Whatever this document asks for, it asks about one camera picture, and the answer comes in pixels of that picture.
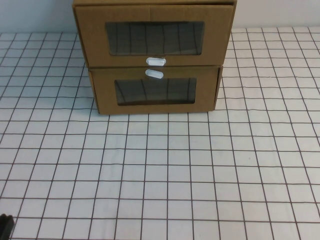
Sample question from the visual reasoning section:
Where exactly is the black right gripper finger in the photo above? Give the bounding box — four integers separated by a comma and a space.
6, 214, 14, 236

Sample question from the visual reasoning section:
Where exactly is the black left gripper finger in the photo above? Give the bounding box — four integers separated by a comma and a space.
0, 213, 8, 239

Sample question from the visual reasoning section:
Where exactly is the cardboard drawer with wide window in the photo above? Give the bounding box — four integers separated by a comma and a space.
74, 4, 235, 68

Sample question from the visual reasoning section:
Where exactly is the white black-grid tablecloth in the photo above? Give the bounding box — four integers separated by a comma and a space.
0, 26, 320, 240

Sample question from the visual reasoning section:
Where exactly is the cardboard drawer with narrow window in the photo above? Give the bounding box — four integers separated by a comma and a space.
91, 66, 221, 115

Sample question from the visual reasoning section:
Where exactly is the cardboard shell of narrow-window drawer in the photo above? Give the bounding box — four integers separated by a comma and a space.
89, 65, 224, 116

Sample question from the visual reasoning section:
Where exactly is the cardboard shell of wide-window drawer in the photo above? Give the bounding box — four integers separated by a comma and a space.
71, 0, 237, 68

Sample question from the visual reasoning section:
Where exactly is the white plastic drawer handle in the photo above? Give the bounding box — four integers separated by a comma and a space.
145, 68, 164, 79
145, 56, 167, 67

